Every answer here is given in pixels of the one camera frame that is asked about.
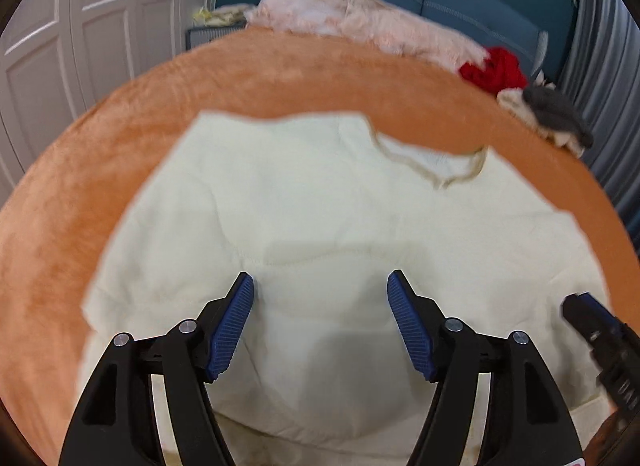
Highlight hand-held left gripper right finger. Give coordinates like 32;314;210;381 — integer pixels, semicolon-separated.
386;269;586;466

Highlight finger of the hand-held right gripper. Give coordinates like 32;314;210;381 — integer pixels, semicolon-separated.
561;292;632;349

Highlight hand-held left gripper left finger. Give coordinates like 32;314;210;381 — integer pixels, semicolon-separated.
59;272;256;466

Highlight cream quilted jacket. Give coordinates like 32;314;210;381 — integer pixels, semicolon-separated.
80;110;613;466

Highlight grey fleece garment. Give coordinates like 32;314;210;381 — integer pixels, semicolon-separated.
522;84;595;149

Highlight cream fleece garment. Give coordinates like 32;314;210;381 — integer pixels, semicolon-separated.
496;88;586;159

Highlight orange plush blanket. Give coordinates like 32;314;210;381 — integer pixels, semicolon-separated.
0;26;640;466

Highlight red garment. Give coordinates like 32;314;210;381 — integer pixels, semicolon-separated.
459;46;530;95

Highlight grey pleated curtain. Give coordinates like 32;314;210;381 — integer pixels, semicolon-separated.
555;0;640;227

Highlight grey nightstand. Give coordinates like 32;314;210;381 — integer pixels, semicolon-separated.
186;26;246;51

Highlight pale yellow cloth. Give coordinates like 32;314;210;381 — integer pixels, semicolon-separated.
194;4;251;27

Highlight pink floral quilt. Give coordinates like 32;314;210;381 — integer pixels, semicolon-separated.
244;0;488;64

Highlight white panelled wardrobe doors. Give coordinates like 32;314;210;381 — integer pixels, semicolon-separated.
0;0;221;187

